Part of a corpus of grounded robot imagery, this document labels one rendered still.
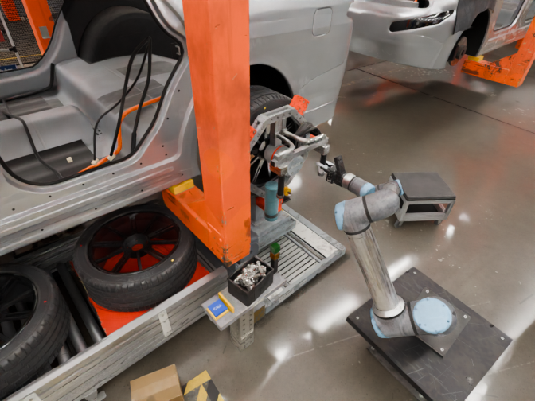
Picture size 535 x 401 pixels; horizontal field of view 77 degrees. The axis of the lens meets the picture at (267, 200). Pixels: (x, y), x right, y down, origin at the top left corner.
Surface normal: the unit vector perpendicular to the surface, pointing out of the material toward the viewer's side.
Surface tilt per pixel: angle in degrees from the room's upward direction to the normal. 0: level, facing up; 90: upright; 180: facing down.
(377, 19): 85
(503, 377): 0
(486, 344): 0
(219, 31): 90
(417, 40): 90
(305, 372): 0
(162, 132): 90
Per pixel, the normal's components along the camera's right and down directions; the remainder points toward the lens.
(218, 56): 0.66, 0.48
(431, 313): -0.40, -0.32
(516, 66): -0.75, 0.40
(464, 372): 0.03, -0.78
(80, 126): 0.55, -0.05
